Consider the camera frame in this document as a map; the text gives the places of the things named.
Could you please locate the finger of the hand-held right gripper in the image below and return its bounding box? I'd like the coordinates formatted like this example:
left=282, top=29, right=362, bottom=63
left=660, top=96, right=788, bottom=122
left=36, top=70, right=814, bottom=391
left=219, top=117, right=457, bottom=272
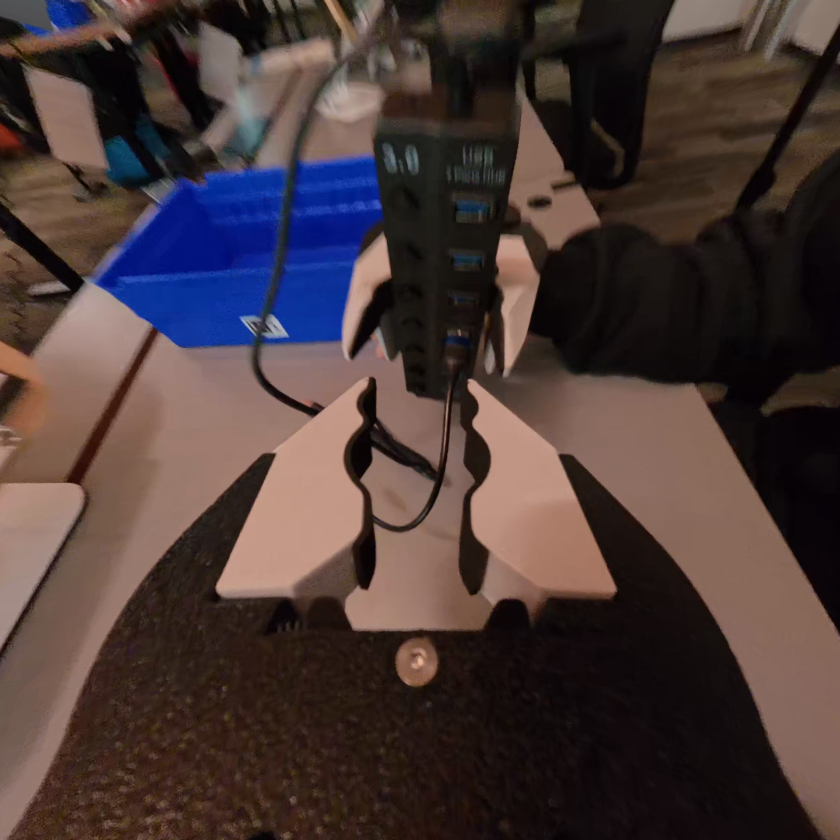
left=341, top=235, right=396, bottom=362
left=484, top=236, right=547, bottom=379

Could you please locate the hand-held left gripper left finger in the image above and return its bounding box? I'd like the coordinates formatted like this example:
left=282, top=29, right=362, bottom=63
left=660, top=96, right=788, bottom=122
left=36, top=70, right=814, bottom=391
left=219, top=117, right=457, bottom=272
left=215, top=377, right=380, bottom=614

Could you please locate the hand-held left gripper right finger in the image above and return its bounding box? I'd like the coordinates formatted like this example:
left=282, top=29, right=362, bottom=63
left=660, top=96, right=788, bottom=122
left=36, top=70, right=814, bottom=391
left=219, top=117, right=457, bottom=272
left=457, top=379, right=618, bottom=613

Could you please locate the long black usb hub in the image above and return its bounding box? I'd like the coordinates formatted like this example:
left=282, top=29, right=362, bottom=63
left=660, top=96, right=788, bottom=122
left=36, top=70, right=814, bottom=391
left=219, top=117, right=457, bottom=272
left=374, top=118, right=521, bottom=400

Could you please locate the thick black hub cable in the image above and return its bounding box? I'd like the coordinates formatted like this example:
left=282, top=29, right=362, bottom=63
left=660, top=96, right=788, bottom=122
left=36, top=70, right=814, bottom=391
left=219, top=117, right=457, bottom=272
left=251, top=36, right=439, bottom=481

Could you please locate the black cable blue usb plug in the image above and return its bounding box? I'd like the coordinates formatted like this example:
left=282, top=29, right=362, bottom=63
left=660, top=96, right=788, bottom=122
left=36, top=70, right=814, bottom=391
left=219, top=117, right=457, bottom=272
left=371, top=330, right=475, bottom=534

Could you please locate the blue storage bin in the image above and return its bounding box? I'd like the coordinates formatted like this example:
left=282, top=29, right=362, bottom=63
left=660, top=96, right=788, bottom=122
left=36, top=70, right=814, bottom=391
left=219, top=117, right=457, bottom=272
left=92, top=154, right=385, bottom=349

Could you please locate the person's right forearm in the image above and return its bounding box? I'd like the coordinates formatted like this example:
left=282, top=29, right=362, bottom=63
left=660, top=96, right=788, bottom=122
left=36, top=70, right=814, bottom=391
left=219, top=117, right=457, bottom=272
left=528, top=154, right=840, bottom=401

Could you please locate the wooden document stand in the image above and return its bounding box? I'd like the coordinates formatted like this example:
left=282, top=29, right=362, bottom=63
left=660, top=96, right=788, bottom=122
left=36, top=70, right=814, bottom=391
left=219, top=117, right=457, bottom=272
left=0, top=338, right=88, bottom=651

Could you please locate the black tripod pole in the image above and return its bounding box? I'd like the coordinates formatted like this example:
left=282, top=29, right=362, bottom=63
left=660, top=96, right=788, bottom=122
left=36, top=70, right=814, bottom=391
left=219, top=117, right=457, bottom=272
left=0, top=197, right=86, bottom=296

